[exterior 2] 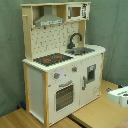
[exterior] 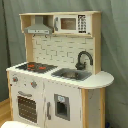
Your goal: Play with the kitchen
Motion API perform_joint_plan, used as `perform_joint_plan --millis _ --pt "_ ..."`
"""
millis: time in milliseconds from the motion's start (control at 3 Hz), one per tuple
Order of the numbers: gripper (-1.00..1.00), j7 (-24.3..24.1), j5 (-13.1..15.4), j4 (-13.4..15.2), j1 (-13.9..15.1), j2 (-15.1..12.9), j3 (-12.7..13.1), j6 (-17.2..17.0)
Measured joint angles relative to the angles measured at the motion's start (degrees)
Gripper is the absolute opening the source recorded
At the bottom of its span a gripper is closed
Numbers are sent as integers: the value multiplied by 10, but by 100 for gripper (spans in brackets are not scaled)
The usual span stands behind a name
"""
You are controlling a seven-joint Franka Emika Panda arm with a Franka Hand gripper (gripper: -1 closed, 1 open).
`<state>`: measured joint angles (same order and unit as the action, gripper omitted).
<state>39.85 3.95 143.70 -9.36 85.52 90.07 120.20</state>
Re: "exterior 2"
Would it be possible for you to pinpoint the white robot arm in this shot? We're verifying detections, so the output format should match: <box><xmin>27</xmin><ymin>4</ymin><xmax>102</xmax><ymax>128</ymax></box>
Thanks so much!
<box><xmin>107</xmin><ymin>86</ymin><xmax>128</xmax><ymax>108</ymax></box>

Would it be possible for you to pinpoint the wooden toy kitchen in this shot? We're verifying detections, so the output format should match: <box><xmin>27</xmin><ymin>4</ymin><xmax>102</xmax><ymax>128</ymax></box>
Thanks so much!
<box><xmin>22</xmin><ymin>2</ymin><xmax>105</xmax><ymax>128</ymax></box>

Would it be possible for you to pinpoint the black toy stovetop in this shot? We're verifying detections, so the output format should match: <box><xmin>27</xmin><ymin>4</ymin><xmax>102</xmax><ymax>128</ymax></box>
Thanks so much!
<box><xmin>34</xmin><ymin>53</ymin><xmax>70</xmax><ymax>66</ymax></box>

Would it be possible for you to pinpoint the left red stove knob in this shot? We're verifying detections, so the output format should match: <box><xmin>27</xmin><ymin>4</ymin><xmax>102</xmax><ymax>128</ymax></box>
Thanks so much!
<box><xmin>54</xmin><ymin>73</ymin><xmax>60</xmax><ymax>79</ymax></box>

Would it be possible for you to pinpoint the grey toy sink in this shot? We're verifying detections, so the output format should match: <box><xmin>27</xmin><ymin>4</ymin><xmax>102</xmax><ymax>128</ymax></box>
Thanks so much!
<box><xmin>65</xmin><ymin>47</ymin><xmax>95</xmax><ymax>55</ymax></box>

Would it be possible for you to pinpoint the black toy faucet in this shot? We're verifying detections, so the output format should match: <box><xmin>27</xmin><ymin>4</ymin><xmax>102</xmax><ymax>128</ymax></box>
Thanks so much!
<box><xmin>67</xmin><ymin>33</ymin><xmax>83</xmax><ymax>49</ymax></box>

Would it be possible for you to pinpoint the grey ice dispenser panel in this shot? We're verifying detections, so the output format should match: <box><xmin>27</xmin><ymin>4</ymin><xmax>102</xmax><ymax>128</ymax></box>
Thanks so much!
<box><xmin>87</xmin><ymin>65</ymin><xmax>96</xmax><ymax>83</ymax></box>

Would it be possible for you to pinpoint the toy oven door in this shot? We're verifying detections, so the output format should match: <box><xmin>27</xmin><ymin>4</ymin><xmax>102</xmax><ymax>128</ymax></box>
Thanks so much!
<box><xmin>55</xmin><ymin>80</ymin><xmax>74</xmax><ymax>112</ymax></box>

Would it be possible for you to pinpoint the grey range hood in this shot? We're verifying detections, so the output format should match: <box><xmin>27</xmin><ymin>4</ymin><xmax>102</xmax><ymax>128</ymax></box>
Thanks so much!
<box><xmin>35</xmin><ymin>5</ymin><xmax>64</xmax><ymax>27</ymax></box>

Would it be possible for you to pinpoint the toy microwave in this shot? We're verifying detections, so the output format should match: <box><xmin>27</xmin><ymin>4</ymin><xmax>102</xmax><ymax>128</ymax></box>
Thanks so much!
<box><xmin>66</xmin><ymin>3</ymin><xmax>90</xmax><ymax>21</ymax></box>

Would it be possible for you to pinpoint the grey cabinet door handle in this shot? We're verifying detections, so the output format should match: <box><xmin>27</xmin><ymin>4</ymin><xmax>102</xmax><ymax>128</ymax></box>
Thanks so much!
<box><xmin>82</xmin><ymin>76</ymin><xmax>87</xmax><ymax>90</ymax></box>

